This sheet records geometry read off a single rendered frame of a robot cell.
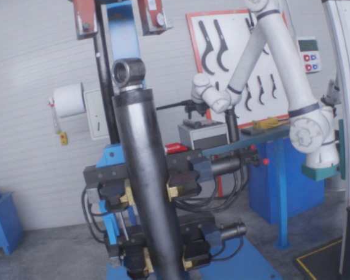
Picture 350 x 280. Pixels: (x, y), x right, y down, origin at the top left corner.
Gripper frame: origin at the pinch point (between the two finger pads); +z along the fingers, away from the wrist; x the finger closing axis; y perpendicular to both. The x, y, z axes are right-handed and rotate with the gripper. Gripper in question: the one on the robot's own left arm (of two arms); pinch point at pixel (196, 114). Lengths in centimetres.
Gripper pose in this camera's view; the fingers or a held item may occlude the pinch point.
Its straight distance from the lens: 175.1
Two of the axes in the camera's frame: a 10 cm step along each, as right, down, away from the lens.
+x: -9.7, 2.0, -1.3
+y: -2.4, -8.5, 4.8
